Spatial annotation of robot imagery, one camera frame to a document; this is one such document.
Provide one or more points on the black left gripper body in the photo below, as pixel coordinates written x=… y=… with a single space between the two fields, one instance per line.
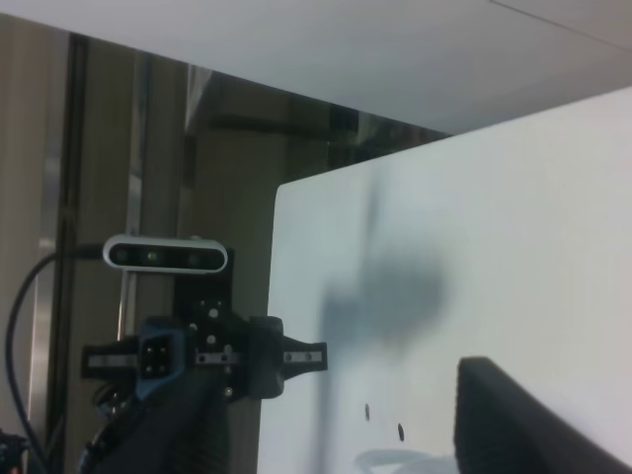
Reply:
x=217 y=340

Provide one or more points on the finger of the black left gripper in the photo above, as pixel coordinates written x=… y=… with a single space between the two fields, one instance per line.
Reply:
x=265 y=358
x=162 y=355

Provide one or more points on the silver depth camera left wrist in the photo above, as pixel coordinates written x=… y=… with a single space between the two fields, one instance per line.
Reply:
x=169 y=256

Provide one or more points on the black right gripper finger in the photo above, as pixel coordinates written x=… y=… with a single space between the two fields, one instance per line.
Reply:
x=501 y=428

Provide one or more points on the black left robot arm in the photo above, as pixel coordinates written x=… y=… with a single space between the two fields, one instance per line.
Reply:
x=167 y=388

